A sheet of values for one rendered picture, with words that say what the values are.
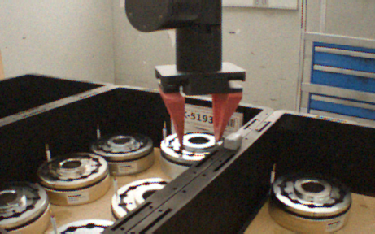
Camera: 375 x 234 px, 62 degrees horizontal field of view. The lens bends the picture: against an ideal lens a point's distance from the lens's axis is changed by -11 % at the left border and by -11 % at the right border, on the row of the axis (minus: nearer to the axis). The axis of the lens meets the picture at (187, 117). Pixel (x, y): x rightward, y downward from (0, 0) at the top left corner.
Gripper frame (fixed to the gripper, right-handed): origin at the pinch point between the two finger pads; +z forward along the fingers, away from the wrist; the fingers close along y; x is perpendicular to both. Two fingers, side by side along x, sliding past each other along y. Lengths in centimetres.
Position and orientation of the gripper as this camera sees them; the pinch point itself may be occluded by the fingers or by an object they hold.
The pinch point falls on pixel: (199, 136)
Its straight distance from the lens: 45.9
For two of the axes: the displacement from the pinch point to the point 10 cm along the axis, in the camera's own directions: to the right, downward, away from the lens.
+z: 0.1, 9.5, 3.2
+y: 9.7, -0.9, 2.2
